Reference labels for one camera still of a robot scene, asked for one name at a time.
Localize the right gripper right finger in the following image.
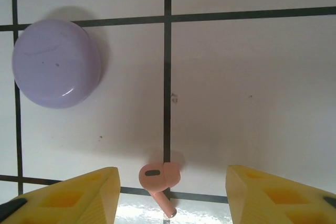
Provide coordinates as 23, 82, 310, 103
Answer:
226, 165, 336, 224

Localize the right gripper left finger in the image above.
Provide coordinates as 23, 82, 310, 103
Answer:
0, 166, 121, 224

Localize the coral earbud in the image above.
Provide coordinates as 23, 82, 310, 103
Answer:
138, 161, 181, 218

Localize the purple round charging case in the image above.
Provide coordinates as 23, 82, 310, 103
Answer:
12, 18, 102, 109

